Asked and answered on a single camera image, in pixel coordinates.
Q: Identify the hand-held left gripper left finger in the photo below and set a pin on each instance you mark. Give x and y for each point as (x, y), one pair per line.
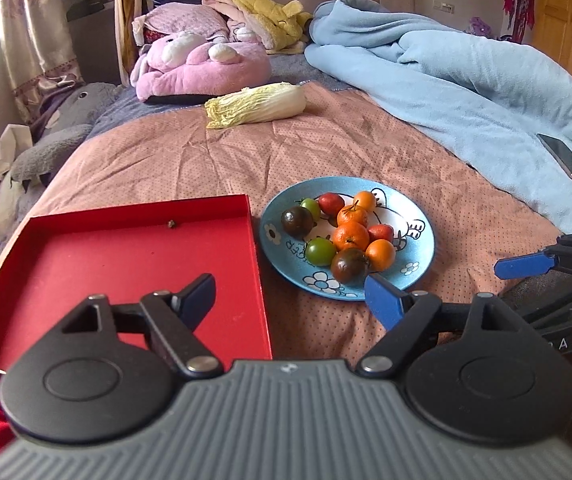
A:
(195, 300)

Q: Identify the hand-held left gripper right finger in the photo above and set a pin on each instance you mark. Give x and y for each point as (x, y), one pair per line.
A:
(381, 297)

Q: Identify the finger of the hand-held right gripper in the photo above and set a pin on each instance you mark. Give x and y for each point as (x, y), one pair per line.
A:
(521, 265)
(546, 295)

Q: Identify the round orange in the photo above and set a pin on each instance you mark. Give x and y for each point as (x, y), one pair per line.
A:
(381, 255)

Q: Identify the dark purple tomato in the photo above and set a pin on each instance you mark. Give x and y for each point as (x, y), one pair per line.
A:
(297, 222)
(350, 266)

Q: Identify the blue cartoon plate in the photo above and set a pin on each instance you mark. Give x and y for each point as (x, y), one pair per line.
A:
(418, 247)

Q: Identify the red tomato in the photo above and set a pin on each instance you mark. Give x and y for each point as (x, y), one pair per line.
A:
(382, 233)
(331, 203)

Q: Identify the mandarin with stem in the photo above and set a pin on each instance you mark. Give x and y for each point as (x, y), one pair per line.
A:
(351, 236)
(352, 216)

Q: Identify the large green tomato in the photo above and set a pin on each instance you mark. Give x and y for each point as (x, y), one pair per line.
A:
(320, 252)

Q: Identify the small orange tomato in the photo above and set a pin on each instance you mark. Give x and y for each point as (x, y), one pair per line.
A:
(365, 201)

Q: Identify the red tray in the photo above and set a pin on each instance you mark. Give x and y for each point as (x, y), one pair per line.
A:
(90, 270)

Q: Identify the small green tomato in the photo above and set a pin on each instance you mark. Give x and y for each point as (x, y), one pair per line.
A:
(312, 207)

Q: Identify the smartphone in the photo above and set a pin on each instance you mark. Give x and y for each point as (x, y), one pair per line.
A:
(566, 159)

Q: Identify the pink dotted bedspread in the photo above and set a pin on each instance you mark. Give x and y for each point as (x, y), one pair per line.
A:
(190, 160)

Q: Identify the light blue fleece blanket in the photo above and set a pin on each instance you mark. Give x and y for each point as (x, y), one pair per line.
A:
(466, 85)

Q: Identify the napa cabbage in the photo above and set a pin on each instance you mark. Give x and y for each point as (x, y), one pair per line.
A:
(266, 105)

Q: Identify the pink plush toy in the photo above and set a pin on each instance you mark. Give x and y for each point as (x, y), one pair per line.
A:
(225, 70)

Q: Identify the grey plush toy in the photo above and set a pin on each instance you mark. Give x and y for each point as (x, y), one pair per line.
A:
(65, 105)

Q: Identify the white cloth bag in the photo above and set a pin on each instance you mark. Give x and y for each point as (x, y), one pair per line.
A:
(10, 145)

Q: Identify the purple toy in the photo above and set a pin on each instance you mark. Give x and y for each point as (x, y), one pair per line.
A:
(480, 26)

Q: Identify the grey bed sheet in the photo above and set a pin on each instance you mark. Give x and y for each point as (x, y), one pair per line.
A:
(291, 65)

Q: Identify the red hanging ornament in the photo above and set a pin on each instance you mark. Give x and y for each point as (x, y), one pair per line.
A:
(518, 0)

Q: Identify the yellow plush garment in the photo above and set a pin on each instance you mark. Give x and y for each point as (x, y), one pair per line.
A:
(276, 20)

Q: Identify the wooden pole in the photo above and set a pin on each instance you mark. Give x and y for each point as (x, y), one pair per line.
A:
(125, 10)

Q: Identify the pink printed cloth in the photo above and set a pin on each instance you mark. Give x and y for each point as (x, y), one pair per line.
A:
(215, 0)

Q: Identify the floral curtain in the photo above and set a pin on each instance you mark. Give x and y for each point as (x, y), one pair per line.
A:
(35, 35)

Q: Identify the white wall socket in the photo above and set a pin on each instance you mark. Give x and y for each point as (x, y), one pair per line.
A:
(443, 7)

